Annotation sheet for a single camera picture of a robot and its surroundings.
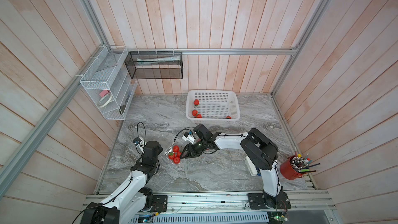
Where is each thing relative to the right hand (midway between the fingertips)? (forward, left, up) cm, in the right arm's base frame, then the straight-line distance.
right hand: (183, 157), depth 85 cm
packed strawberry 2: (-2, +3, +1) cm, 4 cm away
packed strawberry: (0, +6, +2) cm, 7 cm away
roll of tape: (+17, +39, +26) cm, 50 cm away
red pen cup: (-5, -57, -2) cm, 57 cm away
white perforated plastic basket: (+35, -18, +4) cm, 39 cm away
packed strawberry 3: (+1, +2, +1) cm, 3 cm away
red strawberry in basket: (+33, -6, -1) cm, 33 cm away
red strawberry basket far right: (+29, -29, -2) cm, 41 cm away
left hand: (+6, +16, +3) cm, 18 cm away
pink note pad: (+25, +43, +27) cm, 56 cm away
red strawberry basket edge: (+29, -9, 0) cm, 31 cm away
